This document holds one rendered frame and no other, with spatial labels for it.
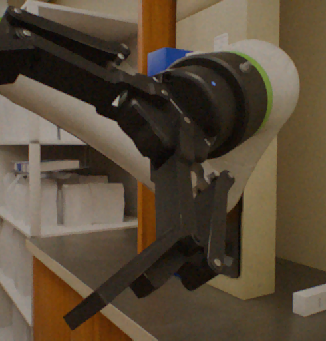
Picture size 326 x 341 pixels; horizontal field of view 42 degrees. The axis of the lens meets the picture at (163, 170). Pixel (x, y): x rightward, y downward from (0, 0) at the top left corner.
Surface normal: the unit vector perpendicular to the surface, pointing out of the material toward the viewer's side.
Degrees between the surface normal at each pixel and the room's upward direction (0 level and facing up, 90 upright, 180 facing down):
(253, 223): 90
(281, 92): 92
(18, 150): 90
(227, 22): 90
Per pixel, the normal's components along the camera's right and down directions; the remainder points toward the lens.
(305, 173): -0.85, 0.03
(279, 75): 0.69, -0.25
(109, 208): 0.02, 0.05
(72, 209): 0.37, 0.10
